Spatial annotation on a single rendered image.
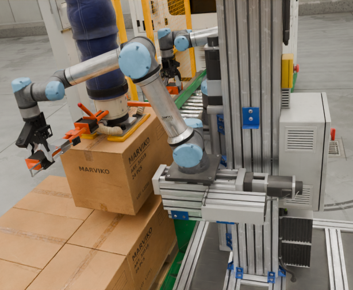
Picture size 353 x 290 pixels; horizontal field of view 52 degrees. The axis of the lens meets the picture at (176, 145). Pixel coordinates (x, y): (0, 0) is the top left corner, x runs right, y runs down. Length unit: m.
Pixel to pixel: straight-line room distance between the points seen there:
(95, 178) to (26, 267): 0.60
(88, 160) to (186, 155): 0.70
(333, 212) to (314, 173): 1.39
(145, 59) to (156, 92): 0.14
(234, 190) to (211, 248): 0.87
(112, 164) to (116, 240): 0.46
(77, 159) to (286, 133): 1.08
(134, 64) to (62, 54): 2.07
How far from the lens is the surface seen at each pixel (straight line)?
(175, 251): 2.68
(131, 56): 1.31
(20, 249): 2.32
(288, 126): 1.62
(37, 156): 1.65
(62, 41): 3.30
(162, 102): 1.37
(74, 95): 3.43
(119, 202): 2.04
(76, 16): 1.88
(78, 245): 2.19
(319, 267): 2.38
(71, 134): 1.80
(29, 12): 13.62
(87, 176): 2.05
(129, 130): 2.00
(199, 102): 3.75
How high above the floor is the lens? 1.92
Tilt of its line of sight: 28 degrees down
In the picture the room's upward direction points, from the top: 8 degrees counter-clockwise
